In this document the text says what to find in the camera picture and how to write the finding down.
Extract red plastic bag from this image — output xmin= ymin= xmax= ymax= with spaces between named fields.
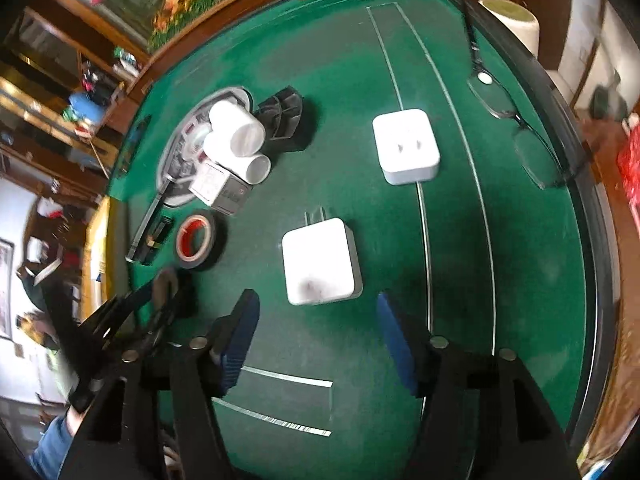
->
xmin=617 ymin=125 xmax=640 ymax=236

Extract black tape roll red core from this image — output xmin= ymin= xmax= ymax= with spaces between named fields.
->
xmin=175 ymin=208 xmax=227 ymax=272

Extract blue kettle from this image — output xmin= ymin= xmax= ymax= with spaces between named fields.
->
xmin=67 ymin=91 xmax=103 ymax=126

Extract small silver medicine box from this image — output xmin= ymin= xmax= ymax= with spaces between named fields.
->
xmin=189 ymin=161 xmax=251 ymax=216

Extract white plastic cup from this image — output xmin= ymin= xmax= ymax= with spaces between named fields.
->
xmin=203 ymin=132 xmax=272 ymax=187
xmin=208 ymin=100 xmax=267 ymax=157

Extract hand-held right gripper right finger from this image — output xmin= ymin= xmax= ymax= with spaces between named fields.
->
xmin=376 ymin=292 xmax=583 ymax=480

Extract black thermos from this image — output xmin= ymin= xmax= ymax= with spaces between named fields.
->
xmin=82 ymin=62 xmax=123 ymax=106

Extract black plastic holder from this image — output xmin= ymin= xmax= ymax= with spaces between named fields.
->
xmin=256 ymin=87 xmax=305 ymax=141

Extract black long case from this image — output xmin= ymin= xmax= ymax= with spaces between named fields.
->
xmin=125 ymin=178 xmax=173 ymax=263

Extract round table control panel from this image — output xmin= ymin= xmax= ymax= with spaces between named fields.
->
xmin=156 ymin=87 xmax=251 ymax=208

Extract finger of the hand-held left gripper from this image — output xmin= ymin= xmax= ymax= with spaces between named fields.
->
xmin=132 ymin=285 xmax=194 ymax=357
xmin=82 ymin=276 xmax=167 ymax=334

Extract black bottle gold band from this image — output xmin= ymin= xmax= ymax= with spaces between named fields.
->
xmin=146 ymin=216 xmax=174 ymax=265

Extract yellow cardboard box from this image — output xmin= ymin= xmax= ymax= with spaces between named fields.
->
xmin=82 ymin=195 xmax=113 ymax=321

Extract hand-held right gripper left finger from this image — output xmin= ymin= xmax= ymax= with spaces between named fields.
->
xmin=62 ymin=288 xmax=262 ymax=480

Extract artificial flower display case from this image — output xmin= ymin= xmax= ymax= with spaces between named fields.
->
xmin=55 ymin=0 xmax=321 ymax=51

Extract person's left forearm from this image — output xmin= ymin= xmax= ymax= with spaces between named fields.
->
xmin=27 ymin=412 xmax=81 ymax=480

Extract white cube charger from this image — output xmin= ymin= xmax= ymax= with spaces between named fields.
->
xmin=372 ymin=108 xmax=442 ymax=186

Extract person's left hand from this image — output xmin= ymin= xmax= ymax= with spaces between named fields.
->
xmin=65 ymin=402 xmax=88 ymax=436

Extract black frame eyeglasses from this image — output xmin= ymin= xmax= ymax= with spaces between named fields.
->
xmin=450 ymin=0 xmax=593 ymax=191

